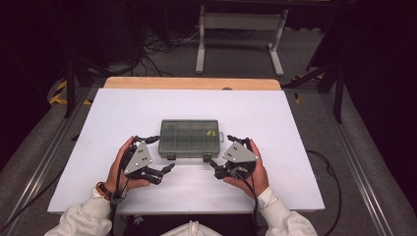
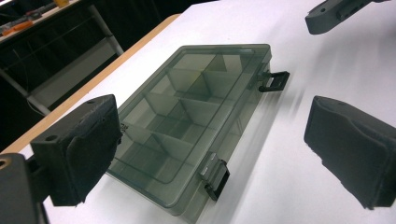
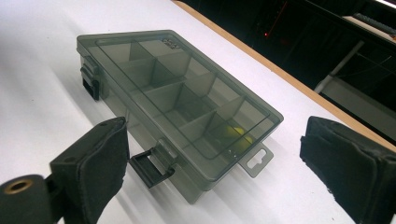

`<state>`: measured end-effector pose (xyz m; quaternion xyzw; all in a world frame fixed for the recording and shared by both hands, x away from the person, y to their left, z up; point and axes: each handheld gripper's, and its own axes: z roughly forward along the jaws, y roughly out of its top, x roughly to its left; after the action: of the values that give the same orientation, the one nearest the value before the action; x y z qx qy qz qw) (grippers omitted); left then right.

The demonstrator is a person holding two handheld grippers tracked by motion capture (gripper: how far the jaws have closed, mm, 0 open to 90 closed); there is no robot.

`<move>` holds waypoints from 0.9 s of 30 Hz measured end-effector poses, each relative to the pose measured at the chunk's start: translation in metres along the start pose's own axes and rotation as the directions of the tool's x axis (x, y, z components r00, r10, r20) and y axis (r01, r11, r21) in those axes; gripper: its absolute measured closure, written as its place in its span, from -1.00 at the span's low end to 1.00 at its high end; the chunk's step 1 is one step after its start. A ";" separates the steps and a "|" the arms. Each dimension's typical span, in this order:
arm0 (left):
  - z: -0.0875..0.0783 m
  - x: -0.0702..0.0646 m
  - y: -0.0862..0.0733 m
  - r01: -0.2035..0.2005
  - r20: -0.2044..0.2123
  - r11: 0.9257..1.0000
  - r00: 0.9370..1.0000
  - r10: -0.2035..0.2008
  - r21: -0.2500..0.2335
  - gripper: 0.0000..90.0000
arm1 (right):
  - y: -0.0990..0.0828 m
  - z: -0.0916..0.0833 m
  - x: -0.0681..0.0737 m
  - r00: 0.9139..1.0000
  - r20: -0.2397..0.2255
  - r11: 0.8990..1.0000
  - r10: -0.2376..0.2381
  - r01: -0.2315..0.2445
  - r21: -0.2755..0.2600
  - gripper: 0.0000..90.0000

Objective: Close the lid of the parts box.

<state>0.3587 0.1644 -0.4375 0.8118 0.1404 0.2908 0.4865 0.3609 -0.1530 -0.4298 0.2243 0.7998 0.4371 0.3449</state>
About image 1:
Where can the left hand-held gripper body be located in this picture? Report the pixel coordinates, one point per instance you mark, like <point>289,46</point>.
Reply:
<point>139,159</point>

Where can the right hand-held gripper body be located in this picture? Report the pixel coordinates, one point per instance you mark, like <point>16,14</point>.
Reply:
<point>239,154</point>

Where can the grey transparent organizer box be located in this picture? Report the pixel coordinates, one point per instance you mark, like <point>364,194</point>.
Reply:
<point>188,139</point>

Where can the person's left hand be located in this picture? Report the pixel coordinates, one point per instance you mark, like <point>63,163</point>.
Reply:
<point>114,177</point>

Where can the person's right hand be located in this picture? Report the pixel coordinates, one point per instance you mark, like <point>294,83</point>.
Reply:
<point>260,180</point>

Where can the white board sheet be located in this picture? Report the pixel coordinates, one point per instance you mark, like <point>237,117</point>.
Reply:
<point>137,108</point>

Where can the person's dark torso clothing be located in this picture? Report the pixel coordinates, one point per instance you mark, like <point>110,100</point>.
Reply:
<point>147,226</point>

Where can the black metal stand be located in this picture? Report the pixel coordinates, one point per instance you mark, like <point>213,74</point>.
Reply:
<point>337,95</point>
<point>70,88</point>

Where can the yellow black floor tape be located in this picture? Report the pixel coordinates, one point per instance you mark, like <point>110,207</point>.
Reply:
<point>59,95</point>

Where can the white metal stand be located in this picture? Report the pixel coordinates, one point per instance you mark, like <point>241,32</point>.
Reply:
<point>241,21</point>

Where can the aluminium frame rail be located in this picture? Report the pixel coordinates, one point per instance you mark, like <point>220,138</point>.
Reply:
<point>42,164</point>
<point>357,164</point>

